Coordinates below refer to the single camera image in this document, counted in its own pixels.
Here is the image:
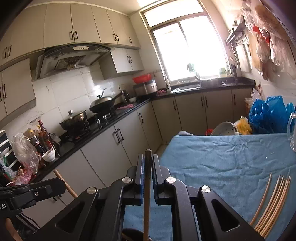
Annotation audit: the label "dark utensil stand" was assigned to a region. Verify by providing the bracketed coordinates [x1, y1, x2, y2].
[230, 62, 239, 84]

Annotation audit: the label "range hood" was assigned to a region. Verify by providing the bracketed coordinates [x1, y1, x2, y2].
[35, 44, 115, 80]

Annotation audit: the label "window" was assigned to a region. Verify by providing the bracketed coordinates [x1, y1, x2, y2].
[139, 7, 232, 84]

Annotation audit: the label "steel rice cooker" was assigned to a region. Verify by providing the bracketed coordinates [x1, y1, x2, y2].
[134, 79, 158, 96]

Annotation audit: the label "black white striped cup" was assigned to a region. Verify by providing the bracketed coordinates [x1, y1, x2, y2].
[0, 130, 13, 159]

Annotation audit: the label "pink plastic bag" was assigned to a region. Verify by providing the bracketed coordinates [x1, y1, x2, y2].
[14, 171, 32, 186]

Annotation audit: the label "red plastic basin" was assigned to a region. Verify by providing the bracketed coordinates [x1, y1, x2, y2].
[132, 74, 153, 84]

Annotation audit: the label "white upper cabinets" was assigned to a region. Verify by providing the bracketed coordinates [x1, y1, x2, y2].
[0, 3, 141, 121]

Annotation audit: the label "steel pot with lid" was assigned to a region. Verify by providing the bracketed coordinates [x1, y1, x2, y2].
[59, 110, 89, 132]

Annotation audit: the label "grey chopstick holder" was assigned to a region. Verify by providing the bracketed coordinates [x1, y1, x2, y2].
[121, 228, 153, 241]

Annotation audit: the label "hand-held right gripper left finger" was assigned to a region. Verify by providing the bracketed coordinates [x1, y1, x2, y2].
[30, 154, 145, 241]

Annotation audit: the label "black kitchen countertop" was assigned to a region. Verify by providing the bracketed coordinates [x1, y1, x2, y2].
[30, 76, 256, 184]

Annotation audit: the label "hanging clear plastic bags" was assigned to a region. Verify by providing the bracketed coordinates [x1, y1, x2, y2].
[240, 0, 296, 81]

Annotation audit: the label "white small wall cabinet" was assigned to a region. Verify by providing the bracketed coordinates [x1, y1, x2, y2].
[99, 47, 145, 80]

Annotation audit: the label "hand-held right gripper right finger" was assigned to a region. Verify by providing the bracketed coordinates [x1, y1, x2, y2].
[151, 154, 266, 241]

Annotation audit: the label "brown wooden chopstick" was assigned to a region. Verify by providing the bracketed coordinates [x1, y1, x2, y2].
[143, 149, 152, 241]

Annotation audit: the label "yellow plastic bag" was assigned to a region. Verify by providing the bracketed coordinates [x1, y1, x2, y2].
[233, 116, 253, 135]

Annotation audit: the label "blue plastic bag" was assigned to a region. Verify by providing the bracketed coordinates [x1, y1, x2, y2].
[248, 95, 295, 134]

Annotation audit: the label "white cabinets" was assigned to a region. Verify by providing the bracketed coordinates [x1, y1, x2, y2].
[30, 88, 255, 227]
[0, 3, 141, 121]

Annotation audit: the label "white colander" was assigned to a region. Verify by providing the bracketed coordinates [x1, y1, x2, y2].
[211, 122, 238, 136]

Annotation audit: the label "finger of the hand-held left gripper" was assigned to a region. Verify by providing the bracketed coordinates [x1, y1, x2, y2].
[0, 178, 67, 209]

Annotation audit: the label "gas stove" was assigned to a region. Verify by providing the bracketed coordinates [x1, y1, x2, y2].
[60, 109, 117, 142]

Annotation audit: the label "sauce bottle with red label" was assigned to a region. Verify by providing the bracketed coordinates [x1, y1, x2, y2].
[38, 120, 55, 153]

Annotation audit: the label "black wok with lid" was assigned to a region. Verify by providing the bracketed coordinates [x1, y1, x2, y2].
[89, 88, 125, 114]

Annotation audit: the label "clear plastic bag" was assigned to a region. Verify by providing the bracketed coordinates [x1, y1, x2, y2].
[11, 133, 40, 175]

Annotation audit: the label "blue table cloth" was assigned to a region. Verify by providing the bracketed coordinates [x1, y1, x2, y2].
[122, 133, 296, 241]

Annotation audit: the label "white bowl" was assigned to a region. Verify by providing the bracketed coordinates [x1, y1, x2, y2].
[42, 148, 57, 162]

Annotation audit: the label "white lower cabinets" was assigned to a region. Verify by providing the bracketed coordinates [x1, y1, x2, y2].
[30, 88, 255, 227]

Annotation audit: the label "wall utensil rack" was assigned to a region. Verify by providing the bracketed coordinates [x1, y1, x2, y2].
[225, 23, 250, 47]

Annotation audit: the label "bunch of pale chopsticks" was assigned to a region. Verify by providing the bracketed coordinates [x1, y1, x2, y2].
[250, 169, 292, 239]

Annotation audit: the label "steel sink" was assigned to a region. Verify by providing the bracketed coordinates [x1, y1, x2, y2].
[171, 83, 202, 93]

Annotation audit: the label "glass mug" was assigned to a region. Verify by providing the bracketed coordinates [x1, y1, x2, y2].
[287, 112, 296, 152]

